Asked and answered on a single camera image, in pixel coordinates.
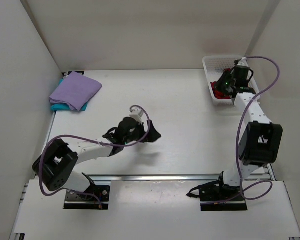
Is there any lavender t shirt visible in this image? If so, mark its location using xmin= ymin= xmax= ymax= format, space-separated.
xmin=49 ymin=71 xmax=103 ymax=111

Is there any teal t shirt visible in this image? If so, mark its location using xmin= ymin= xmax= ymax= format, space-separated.
xmin=49 ymin=78 xmax=91 ymax=111

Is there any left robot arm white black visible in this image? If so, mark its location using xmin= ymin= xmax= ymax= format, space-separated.
xmin=42 ymin=117 xmax=162 ymax=200

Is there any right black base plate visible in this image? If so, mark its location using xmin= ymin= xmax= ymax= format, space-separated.
xmin=186 ymin=179 xmax=248 ymax=212

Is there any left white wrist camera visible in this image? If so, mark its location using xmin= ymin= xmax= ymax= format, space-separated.
xmin=129 ymin=107 xmax=144 ymax=124

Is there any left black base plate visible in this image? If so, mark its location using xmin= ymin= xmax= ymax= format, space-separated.
xmin=63 ymin=181 xmax=111 ymax=211

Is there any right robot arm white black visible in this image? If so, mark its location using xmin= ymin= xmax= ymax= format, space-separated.
xmin=214 ymin=65 xmax=283 ymax=200

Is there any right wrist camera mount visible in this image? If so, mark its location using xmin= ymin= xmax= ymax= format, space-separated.
xmin=234 ymin=57 xmax=248 ymax=67

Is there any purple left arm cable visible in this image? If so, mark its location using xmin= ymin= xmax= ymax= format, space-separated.
xmin=38 ymin=105 xmax=151 ymax=206

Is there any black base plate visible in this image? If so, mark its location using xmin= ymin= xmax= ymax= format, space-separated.
xmin=63 ymin=181 xmax=111 ymax=211
xmin=186 ymin=179 xmax=248 ymax=212

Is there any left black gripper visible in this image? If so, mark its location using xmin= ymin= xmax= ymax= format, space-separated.
xmin=123 ymin=119 xmax=161 ymax=144

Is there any red t shirt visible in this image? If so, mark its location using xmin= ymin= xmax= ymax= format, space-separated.
xmin=210 ymin=81 xmax=231 ymax=100

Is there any white plastic basket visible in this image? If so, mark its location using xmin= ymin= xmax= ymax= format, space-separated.
xmin=202 ymin=55 xmax=260 ymax=106

